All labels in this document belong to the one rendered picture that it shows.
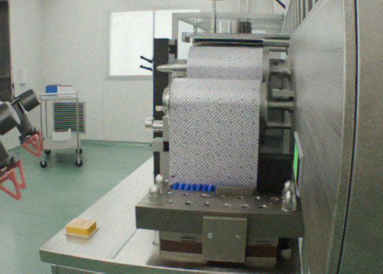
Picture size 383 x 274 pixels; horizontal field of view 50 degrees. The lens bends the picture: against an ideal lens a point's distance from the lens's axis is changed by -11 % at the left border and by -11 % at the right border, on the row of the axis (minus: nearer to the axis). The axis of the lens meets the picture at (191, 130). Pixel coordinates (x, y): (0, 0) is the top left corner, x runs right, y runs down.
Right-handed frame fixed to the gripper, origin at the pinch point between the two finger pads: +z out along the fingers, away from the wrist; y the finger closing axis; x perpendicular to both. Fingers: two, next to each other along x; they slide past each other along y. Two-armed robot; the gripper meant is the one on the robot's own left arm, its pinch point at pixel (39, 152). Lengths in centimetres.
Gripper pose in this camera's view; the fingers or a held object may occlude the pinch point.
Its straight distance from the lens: 164.9
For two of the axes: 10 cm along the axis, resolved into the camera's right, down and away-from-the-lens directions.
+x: -8.5, 5.1, -1.1
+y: -2.2, -1.6, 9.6
